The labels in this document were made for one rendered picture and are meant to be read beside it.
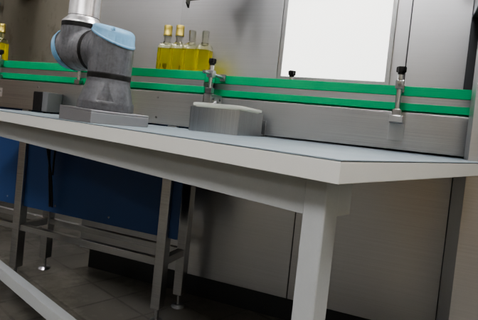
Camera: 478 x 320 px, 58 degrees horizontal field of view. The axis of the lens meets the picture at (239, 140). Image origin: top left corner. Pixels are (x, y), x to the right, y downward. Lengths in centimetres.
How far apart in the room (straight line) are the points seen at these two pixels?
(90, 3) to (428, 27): 116
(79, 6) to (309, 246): 95
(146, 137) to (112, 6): 142
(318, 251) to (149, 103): 114
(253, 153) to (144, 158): 36
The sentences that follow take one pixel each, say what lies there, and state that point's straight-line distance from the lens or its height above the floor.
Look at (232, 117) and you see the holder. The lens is 133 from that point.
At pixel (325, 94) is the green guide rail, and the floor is 92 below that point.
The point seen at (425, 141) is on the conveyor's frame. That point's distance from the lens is 150.
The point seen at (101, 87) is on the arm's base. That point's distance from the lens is 120.
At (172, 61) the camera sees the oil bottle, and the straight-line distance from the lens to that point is 181.
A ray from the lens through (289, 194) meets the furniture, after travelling 72.
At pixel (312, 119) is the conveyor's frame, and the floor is 83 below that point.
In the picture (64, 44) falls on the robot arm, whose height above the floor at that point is 96.
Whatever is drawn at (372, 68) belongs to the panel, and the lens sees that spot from 172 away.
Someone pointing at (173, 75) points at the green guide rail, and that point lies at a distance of 168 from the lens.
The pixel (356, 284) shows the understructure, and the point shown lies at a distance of 181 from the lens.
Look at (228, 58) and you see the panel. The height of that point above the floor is 106.
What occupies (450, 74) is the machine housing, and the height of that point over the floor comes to 104.
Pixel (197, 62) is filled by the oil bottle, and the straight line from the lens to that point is 176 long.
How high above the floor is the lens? 78
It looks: 2 degrees down
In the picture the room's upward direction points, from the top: 6 degrees clockwise
